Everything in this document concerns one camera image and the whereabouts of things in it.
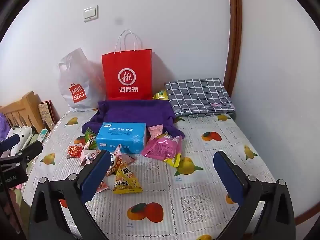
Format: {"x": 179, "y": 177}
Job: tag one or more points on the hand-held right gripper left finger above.
{"x": 96, "y": 175}

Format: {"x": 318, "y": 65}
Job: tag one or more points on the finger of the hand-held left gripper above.
{"x": 30, "y": 151}
{"x": 10, "y": 142}

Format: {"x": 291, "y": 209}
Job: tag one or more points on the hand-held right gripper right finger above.
{"x": 228, "y": 177}

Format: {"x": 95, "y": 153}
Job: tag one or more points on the pale pink snack packet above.
{"x": 102, "y": 187}

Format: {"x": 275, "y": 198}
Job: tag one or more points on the panda print snack packet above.
{"x": 115, "y": 163}

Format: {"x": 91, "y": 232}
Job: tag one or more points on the yellow triangular snack packet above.
{"x": 125, "y": 180}

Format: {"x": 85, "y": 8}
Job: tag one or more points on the pink triangular snack packet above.
{"x": 125, "y": 158}

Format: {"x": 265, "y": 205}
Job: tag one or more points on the green snack packet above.
{"x": 90, "y": 138}

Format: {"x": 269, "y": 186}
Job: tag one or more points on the yellow printed long snack packet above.
{"x": 175, "y": 161}

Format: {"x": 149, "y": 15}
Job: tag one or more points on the purple towel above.
{"x": 130, "y": 112}

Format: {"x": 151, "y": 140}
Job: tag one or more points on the pink and yellow snack packet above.
{"x": 162, "y": 148}

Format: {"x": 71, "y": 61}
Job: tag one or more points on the small pink snack packet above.
{"x": 155, "y": 131}

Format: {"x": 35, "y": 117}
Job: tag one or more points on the white spotted cloth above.
{"x": 21, "y": 132}

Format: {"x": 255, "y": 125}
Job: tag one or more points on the purple plush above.
{"x": 3, "y": 127}

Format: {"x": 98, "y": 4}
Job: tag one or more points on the green tube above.
{"x": 43, "y": 135}

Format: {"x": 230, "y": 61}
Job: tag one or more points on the light wooden headboard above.
{"x": 27, "y": 107}

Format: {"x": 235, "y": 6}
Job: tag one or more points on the patterned flat box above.
{"x": 46, "y": 115}

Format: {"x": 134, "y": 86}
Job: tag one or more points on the fruit print table cover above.
{"x": 225, "y": 135}

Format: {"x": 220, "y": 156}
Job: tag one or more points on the blue tissue pack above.
{"x": 120, "y": 136}

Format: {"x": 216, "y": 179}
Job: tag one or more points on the grey checked folded cloth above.
{"x": 200, "y": 95}

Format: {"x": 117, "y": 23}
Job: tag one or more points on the white plastic shopping bag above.
{"x": 82, "y": 77}

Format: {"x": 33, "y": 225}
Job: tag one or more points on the yellow glossy snack packet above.
{"x": 161, "y": 95}

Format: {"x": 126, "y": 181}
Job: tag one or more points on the red paper bag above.
{"x": 112, "y": 65}

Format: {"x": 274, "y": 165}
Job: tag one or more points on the brown wooden door frame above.
{"x": 233, "y": 30}

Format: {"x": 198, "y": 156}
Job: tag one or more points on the white light switch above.
{"x": 90, "y": 13}

